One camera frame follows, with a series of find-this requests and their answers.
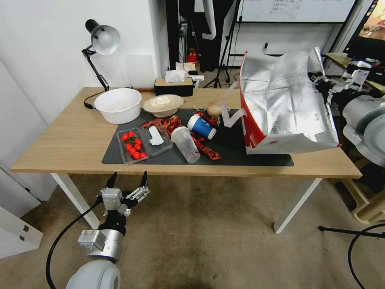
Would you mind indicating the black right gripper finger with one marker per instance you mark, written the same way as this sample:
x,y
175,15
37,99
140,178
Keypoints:
x,y
317,76
316,86

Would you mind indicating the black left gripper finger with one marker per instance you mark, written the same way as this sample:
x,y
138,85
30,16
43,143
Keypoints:
x,y
144,180
112,180

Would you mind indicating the red silver food delivery bag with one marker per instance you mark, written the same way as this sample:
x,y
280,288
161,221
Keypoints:
x,y
279,99

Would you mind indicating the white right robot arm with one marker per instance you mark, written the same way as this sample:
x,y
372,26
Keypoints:
x,y
365,114

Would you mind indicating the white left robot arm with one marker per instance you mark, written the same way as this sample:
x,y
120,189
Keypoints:
x,y
96,275

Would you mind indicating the black floor stand leg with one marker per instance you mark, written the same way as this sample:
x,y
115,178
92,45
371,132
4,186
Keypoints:
x,y
352,230

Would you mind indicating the red cherry tomato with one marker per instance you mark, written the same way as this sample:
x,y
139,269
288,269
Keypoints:
x,y
137,147
136,155
131,134
129,147
132,151
125,137
138,141
143,155

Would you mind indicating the clear plastic clamshell container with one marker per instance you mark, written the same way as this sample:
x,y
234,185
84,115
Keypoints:
x,y
156,147

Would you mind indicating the white paper label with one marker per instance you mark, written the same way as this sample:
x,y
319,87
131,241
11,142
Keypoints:
x,y
155,137

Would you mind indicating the clear plastic shaker bottle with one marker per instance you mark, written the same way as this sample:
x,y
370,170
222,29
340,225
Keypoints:
x,y
186,144

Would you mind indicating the wooden table white legs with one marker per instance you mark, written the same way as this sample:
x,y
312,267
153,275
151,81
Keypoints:
x,y
75,138

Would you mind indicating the whiteboard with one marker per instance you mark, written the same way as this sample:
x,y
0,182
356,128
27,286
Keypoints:
x,y
294,10

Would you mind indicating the white plastic basin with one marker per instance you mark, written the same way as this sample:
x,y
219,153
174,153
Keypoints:
x,y
118,105

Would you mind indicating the blue paper cup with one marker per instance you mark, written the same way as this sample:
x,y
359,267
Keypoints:
x,y
201,128

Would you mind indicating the beige paper bowl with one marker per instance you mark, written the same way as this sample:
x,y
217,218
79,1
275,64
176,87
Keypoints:
x,y
162,105

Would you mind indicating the computer monitor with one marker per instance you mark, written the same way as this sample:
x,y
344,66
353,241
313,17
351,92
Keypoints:
x,y
374,21

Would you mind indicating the dark grey table mat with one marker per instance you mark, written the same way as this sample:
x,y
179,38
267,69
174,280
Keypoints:
x,y
228,150

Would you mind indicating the black tripod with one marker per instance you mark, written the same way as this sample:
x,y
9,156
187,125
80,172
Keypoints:
x,y
224,60

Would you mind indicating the black tissue box wooden lid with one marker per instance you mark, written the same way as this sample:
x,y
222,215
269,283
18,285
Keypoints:
x,y
174,87

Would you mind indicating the white cabinet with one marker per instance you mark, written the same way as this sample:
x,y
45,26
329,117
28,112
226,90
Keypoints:
x,y
15,216

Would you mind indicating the beige wooden stool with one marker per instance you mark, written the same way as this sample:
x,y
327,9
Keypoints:
x,y
368,201

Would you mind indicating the cardboard box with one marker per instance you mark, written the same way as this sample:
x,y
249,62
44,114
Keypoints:
x,y
191,66

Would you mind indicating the red fire extinguisher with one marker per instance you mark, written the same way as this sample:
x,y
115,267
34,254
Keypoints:
x,y
192,55

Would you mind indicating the black desk lamp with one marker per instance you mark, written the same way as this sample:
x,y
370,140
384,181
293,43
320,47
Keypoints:
x,y
105,39

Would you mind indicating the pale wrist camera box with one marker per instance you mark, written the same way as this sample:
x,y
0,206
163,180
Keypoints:
x,y
111,198

